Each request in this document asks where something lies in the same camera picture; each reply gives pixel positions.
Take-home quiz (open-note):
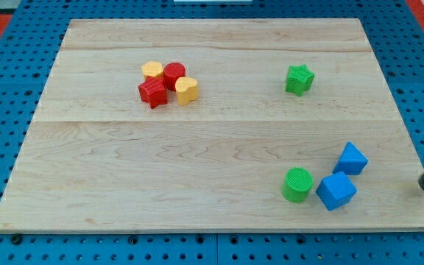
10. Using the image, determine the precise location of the green star block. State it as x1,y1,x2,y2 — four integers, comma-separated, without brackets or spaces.
285,65,315,96

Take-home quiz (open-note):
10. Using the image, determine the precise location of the red star block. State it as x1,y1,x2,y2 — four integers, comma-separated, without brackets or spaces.
138,77,168,109

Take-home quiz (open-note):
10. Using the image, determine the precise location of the blue triangle block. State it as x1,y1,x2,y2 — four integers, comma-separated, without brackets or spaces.
332,142,369,175

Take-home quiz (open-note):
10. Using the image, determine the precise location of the blue cube block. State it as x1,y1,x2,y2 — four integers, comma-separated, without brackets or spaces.
316,172,358,211

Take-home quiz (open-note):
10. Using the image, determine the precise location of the green cylinder block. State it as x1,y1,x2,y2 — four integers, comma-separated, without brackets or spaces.
281,167,314,203

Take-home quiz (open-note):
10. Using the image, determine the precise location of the yellow heart block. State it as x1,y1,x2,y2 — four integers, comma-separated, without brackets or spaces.
175,77,199,105

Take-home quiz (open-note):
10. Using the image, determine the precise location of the red cylinder block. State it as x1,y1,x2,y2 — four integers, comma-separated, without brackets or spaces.
163,62,186,91

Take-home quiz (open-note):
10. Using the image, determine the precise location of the yellow hexagon block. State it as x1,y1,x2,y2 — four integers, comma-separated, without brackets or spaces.
141,61,163,79

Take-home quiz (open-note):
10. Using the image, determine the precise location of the wooden board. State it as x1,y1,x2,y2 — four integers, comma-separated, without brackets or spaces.
0,18,424,234

